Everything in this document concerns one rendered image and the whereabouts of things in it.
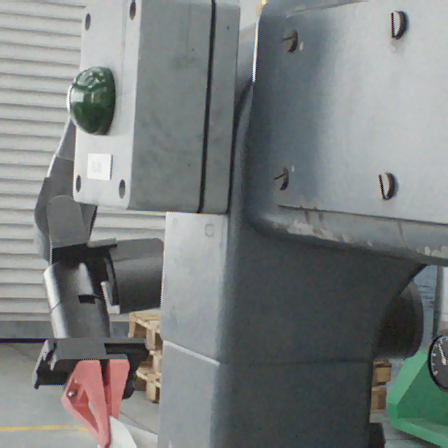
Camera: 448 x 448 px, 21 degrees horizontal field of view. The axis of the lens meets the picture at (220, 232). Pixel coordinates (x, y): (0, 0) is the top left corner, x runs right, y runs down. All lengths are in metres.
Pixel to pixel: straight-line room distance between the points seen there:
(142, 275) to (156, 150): 0.72
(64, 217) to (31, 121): 7.05
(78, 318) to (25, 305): 7.16
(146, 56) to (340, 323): 0.15
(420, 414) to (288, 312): 5.65
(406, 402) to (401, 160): 5.73
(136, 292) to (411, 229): 0.82
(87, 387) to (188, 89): 0.66
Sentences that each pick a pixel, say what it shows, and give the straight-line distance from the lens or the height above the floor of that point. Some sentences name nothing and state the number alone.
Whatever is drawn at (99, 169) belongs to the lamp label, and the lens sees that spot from 0.52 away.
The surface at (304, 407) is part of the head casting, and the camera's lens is 0.54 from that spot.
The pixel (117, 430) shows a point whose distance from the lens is 1.11.
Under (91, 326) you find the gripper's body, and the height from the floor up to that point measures 1.10.
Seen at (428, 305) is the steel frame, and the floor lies 0.33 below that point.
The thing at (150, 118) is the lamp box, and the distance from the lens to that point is 0.49.
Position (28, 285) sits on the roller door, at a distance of 8.32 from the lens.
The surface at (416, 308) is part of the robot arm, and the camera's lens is 0.82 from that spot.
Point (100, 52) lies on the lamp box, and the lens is 0.54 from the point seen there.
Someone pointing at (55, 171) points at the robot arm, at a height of 1.25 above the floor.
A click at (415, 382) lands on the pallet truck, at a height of 0.26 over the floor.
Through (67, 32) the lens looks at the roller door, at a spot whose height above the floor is 2.12.
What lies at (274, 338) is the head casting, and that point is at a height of 1.19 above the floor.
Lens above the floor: 1.26
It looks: 3 degrees down
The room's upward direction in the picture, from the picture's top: 4 degrees clockwise
